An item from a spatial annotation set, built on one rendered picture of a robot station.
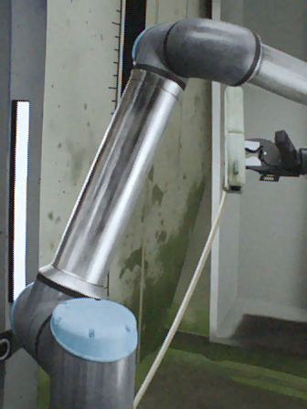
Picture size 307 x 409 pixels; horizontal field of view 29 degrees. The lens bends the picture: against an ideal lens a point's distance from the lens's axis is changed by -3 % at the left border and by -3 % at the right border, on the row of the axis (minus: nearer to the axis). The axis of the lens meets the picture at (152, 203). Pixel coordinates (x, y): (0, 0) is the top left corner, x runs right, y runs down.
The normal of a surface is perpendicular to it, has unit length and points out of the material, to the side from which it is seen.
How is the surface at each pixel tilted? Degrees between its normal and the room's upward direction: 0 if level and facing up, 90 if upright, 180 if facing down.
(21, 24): 90
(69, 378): 90
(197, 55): 105
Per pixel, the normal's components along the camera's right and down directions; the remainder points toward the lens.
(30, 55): 0.90, 0.11
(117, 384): 0.62, 0.15
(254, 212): -0.39, 0.32
